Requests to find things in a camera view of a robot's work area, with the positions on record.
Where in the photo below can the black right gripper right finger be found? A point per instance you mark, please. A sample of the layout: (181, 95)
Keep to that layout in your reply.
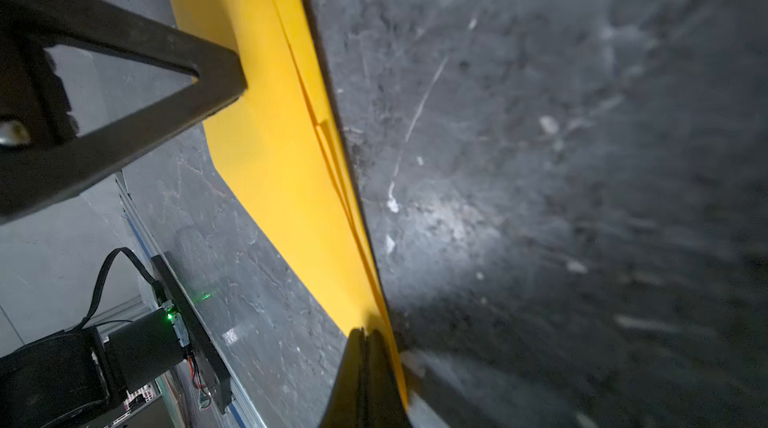
(383, 403)

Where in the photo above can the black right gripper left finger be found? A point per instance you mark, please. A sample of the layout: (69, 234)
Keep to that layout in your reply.
(345, 407)

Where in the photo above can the yellow square paper sheet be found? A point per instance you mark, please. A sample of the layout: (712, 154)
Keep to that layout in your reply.
(279, 151)

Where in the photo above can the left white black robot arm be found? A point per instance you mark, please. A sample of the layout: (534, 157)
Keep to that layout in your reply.
(75, 377)

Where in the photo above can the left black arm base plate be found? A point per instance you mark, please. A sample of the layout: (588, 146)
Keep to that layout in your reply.
(211, 366)

